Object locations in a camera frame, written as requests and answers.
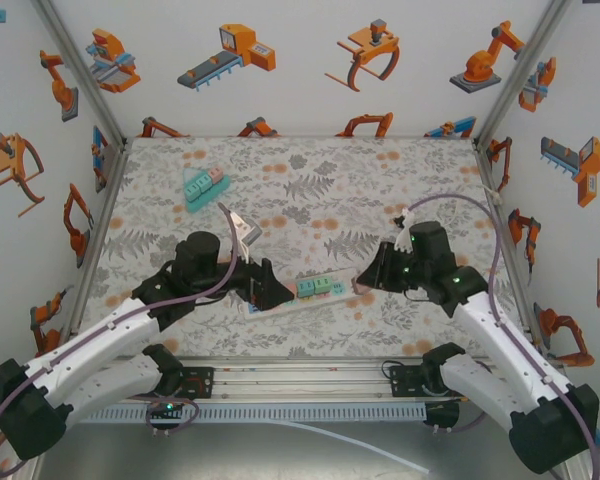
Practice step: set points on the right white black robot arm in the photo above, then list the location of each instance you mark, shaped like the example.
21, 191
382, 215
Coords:
510, 365

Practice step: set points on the aluminium frame post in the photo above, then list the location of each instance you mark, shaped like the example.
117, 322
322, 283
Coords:
81, 70
522, 70

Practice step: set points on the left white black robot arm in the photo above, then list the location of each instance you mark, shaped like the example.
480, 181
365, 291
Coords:
105, 350

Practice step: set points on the aluminium side rail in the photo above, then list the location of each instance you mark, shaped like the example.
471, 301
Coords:
99, 235
488, 175

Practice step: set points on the floral table mat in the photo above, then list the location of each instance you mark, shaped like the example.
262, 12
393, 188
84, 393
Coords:
330, 165

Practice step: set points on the aluminium front rail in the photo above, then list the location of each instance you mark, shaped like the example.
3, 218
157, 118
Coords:
300, 382

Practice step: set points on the small black controller box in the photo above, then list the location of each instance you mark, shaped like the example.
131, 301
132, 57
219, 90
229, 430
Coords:
442, 412
167, 411

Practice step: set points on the white plastic tube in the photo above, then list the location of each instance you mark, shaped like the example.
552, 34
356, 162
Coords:
360, 442

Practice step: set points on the white power strip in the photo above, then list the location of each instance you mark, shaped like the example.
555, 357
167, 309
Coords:
340, 296

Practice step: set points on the teal power strip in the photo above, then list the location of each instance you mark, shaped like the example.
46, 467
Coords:
200, 204

